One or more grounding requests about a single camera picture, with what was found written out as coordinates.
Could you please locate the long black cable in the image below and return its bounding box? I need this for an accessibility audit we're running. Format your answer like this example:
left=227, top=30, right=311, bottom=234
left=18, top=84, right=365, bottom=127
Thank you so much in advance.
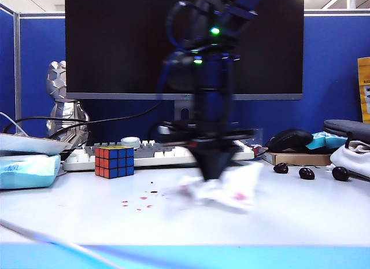
left=0, top=100, right=163, bottom=137

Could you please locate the Rubik's cube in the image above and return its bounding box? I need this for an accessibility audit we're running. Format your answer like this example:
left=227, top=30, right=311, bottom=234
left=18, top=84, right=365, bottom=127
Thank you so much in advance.
left=94, top=145, right=136, bottom=180

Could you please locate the white flat padded pack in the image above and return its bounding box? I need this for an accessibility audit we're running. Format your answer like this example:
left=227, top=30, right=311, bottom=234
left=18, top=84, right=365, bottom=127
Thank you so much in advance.
left=0, top=132, right=73, bottom=157

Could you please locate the silver faceted figurine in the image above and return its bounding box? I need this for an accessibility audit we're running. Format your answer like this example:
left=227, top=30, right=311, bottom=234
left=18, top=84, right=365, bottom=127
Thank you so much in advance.
left=45, top=60, right=90, bottom=148

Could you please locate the white cloth bag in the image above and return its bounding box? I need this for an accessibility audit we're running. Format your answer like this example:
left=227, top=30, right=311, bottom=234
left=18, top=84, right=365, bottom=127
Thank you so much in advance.
left=330, top=139, right=370, bottom=182

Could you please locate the blue snack packet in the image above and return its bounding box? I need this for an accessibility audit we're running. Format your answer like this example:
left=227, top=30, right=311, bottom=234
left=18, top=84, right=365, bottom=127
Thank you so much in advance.
left=305, top=131, right=349, bottom=151

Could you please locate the yellow paper bag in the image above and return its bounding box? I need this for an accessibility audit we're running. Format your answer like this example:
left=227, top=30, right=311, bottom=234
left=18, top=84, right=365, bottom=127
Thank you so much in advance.
left=357, top=56, right=370, bottom=124

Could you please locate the white and grey keyboard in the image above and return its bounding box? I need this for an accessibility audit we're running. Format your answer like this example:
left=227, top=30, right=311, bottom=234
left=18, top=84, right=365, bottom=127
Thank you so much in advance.
left=62, top=139, right=256, bottom=172

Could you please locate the grey monitor stand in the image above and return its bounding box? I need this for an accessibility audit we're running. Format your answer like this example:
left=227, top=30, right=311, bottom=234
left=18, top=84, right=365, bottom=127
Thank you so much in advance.
left=174, top=100, right=195, bottom=123

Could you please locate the blue robot arm cable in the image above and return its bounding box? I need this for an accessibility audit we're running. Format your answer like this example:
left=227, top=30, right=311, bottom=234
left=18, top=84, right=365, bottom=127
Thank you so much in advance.
left=157, top=0, right=205, bottom=92

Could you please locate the grey zip pouch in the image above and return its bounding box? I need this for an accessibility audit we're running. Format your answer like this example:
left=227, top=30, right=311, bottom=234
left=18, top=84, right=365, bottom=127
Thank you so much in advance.
left=323, top=119, right=370, bottom=146

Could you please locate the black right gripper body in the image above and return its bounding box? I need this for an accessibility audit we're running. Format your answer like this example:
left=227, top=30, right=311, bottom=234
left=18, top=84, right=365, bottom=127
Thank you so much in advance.
left=156, top=91, right=258, bottom=150

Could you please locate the thin white cable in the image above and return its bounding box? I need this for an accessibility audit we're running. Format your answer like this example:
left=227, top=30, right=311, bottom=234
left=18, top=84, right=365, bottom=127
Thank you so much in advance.
left=0, top=112, right=29, bottom=137

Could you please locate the black computer monitor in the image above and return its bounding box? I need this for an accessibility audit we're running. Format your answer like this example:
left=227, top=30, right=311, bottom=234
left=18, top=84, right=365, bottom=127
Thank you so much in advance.
left=65, top=0, right=305, bottom=101

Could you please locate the white tape roll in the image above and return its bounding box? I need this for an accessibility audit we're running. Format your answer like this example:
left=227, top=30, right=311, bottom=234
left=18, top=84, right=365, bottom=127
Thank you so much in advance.
left=120, top=136, right=142, bottom=149

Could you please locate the white wet wipe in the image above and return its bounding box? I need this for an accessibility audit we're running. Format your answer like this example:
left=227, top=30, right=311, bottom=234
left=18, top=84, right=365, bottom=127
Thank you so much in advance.
left=162, top=161, right=264, bottom=215

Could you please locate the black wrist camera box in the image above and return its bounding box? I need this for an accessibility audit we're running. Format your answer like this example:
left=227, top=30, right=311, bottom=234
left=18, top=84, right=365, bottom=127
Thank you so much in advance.
left=164, top=51, right=198, bottom=92

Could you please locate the light blue tissue pack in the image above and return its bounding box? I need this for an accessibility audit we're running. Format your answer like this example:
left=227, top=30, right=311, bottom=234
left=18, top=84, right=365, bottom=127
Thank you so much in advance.
left=0, top=154, right=62, bottom=190

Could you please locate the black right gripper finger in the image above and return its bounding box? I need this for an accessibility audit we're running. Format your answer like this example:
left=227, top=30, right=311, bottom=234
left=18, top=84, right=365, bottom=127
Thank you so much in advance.
left=213, top=146, right=239, bottom=182
left=187, top=146, right=215, bottom=182

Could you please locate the thick white cable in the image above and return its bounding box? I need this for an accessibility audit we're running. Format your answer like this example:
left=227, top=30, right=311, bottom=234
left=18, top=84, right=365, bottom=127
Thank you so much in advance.
left=0, top=219, right=124, bottom=269

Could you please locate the black computer mouse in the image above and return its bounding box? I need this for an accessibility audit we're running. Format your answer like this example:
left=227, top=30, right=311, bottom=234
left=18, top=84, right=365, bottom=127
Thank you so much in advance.
left=266, top=128, right=315, bottom=154

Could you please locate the flat brown cardboard box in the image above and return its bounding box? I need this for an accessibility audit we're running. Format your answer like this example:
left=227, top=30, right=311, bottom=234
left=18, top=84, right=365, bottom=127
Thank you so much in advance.
left=261, top=151, right=332, bottom=167

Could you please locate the grey partition post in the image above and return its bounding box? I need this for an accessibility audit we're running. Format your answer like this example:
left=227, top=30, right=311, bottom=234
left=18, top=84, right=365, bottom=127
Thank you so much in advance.
left=13, top=12, right=22, bottom=134

